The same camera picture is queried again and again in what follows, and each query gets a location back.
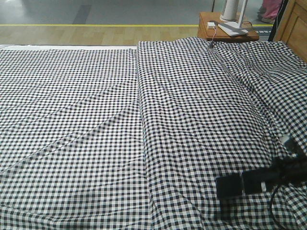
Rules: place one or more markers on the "wooden headboard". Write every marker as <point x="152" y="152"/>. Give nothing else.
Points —
<point x="293" y="27"/>

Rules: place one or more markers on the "black smartphone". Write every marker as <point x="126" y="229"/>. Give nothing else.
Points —
<point x="258" y="181"/>

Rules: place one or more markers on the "person in pink trousers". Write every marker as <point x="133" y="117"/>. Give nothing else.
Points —
<point x="269" y="10"/>

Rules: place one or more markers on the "white cylindrical humidifier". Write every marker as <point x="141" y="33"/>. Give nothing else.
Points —
<point x="229" y="11"/>

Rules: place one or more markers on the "wooden bedside table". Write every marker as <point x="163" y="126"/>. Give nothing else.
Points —
<point x="219" y="35"/>

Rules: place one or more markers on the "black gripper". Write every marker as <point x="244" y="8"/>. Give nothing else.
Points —
<point x="287" y="170"/>

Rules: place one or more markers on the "black white checkered bed sheet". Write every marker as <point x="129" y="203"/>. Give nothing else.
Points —
<point x="71" y="144"/>

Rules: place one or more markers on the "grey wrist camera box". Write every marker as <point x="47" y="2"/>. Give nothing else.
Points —
<point x="286" y="140"/>

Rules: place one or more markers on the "small white charger box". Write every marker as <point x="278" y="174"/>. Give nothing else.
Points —
<point x="210" y="25"/>

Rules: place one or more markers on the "black white checkered quilt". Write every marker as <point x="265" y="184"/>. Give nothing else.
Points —
<point x="214" y="110"/>

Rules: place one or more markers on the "white desk lamp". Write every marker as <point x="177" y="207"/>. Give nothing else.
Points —
<point x="234" y="28"/>

